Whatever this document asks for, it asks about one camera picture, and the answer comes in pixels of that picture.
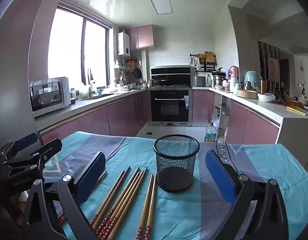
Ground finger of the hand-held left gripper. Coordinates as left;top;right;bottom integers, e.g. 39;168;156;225
0;133;39;156
9;138;63;178

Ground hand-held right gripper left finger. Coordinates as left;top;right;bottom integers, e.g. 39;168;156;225
22;151;106;240

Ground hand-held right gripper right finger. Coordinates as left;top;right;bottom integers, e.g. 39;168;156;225
205;149;289;240

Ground bunch of wooden chopsticks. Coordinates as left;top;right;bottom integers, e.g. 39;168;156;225
57;165;157;240

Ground black mesh utensil holder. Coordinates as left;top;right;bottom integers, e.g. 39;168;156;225
153;134;200;193

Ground plastic oil bottle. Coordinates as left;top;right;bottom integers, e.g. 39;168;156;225
205;122;218;143

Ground white microwave oven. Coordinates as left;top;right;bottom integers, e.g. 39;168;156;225
29;77;72;112

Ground blue grey printed tablecloth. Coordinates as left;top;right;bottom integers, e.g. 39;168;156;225
40;131;308;240

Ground pink lower kitchen cabinets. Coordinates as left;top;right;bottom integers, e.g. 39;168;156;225
39;90;152;145
193;90;281;145

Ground grey refrigerator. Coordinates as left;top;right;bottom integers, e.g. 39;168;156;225
0;0;59;155

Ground black built-in oven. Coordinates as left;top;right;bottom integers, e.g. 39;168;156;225
150;87;193;123

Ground round bamboo steamer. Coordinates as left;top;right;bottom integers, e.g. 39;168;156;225
236;89;258;99

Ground white plastic bag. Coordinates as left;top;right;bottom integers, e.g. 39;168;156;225
257;93;276;102

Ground steel stockpot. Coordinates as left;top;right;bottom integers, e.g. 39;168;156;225
212;71;226;88

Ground gas stove top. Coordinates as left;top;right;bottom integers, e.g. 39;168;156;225
151;83;192;88

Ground kitchen window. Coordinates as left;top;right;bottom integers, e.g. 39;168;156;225
47;1;113;87

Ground yellow flat packet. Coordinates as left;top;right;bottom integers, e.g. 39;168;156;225
286;106;307;116

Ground green plastic covered appliance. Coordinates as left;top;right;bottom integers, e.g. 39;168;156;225
244;70;259;92

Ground pink thermos kettle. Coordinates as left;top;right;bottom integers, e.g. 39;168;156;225
230;66;239;85

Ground black range hood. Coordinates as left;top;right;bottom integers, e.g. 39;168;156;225
150;66;192;84

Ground ceiling light panel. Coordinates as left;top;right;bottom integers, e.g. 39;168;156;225
150;0;174;15

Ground black wall rack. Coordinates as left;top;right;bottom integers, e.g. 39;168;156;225
190;52;217;72

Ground brown wall painting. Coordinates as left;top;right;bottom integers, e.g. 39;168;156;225
266;56;281;83

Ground white wall water heater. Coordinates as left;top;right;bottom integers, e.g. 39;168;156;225
117;32;131;56

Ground pink upper wall cabinet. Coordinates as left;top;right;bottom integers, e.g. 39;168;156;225
126;24;154;50

